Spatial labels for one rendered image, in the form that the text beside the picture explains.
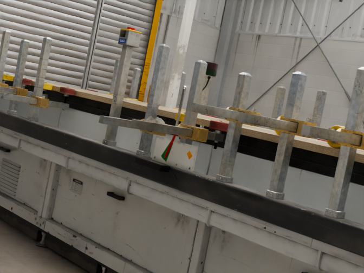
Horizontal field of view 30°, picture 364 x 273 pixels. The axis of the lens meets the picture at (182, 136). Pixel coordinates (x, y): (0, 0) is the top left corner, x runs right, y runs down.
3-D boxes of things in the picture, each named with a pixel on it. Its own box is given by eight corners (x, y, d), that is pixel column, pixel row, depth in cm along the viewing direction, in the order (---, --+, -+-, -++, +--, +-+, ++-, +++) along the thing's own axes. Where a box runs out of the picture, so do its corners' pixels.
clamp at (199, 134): (196, 141, 256) (199, 128, 256) (174, 135, 266) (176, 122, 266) (207, 142, 260) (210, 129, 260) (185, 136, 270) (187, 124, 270)
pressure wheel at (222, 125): (214, 149, 264) (220, 120, 263) (201, 145, 270) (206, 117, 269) (228, 151, 269) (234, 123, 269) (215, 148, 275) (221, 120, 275)
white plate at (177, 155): (192, 172, 256) (196, 146, 255) (150, 159, 276) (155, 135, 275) (193, 173, 256) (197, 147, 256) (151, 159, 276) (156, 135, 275)
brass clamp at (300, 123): (302, 136, 217) (305, 121, 217) (271, 130, 228) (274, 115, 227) (314, 138, 221) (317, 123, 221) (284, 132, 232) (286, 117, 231)
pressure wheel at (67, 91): (59, 106, 371) (63, 85, 370) (73, 109, 370) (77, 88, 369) (54, 106, 363) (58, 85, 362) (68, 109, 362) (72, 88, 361)
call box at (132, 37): (125, 46, 297) (129, 28, 296) (117, 45, 302) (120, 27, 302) (138, 49, 301) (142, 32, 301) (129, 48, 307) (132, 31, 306)
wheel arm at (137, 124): (135, 130, 241) (137, 118, 241) (129, 129, 244) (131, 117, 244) (222, 143, 270) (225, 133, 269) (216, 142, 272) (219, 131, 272)
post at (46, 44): (30, 126, 358) (46, 36, 355) (26, 125, 361) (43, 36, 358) (36, 127, 360) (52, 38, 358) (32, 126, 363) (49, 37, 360)
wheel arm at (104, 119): (102, 125, 262) (104, 115, 262) (97, 124, 265) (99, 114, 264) (186, 138, 290) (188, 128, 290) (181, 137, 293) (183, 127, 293)
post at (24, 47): (8, 124, 377) (24, 39, 374) (5, 123, 380) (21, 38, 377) (14, 125, 379) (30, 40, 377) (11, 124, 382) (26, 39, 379)
